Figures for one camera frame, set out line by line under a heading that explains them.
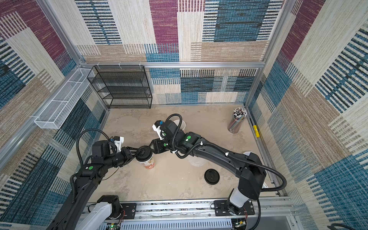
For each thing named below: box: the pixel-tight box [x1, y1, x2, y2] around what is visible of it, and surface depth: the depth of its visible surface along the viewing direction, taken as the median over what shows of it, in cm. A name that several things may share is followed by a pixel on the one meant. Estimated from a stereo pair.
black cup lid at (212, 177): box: [204, 168, 220, 185], surface depth 85 cm
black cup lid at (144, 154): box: [135, 145, 153, 162], surface depth 76 cm
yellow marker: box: [253, 124, 261, 138], surface depth 109 cm
